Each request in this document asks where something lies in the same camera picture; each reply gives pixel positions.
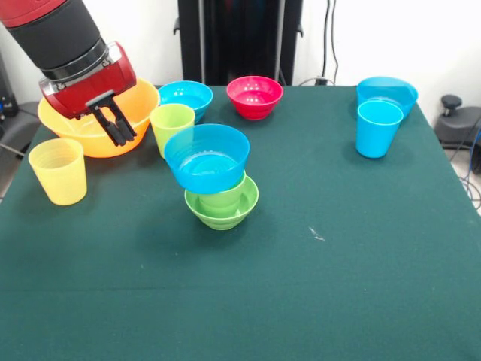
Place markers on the blue plastic cup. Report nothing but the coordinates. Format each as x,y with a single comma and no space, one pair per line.
376,135

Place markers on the light green plastic cup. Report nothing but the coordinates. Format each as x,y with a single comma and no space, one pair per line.
165,128

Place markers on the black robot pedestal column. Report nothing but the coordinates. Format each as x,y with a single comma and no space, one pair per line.
233,37

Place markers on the grey floor stand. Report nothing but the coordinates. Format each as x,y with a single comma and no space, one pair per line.
19,128

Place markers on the blue plastic bowl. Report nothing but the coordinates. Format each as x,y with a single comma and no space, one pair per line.
387,88
210,173

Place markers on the pink plastic bowl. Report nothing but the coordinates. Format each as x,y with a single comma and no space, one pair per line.
255,101

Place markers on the yellow plastic cup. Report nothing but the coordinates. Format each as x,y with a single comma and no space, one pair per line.
56,176

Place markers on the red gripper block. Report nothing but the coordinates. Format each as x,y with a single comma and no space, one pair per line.
94,90

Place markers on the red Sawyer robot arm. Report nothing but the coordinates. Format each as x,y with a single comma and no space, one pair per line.
56,34

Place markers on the green plastic bowl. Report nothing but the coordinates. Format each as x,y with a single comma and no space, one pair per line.
225,222

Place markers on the black knobbed floor stand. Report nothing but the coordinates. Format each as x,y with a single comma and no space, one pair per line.
454,124

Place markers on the black equipment box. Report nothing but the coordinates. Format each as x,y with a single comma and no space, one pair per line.
5,94

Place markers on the dark green tablecloth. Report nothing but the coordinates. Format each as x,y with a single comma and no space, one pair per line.
240,293

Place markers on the large orange plastic bowl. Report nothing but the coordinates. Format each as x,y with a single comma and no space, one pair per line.
146,101

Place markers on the cyan plastic bowl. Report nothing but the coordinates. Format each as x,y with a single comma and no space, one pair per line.
184,94

